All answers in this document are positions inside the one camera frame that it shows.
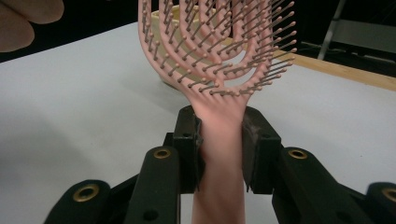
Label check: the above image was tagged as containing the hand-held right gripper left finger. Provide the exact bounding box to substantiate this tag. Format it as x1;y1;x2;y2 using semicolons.
163;105;205;194

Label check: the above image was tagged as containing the pink hairbrush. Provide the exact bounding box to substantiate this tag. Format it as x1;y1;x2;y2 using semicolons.
137;0;297;224

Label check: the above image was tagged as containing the cream square ceramic cup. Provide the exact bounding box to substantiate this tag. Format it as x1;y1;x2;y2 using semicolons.
150;8;250;91

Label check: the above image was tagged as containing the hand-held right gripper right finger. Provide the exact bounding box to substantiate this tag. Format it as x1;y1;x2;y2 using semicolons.
241;105;283;195

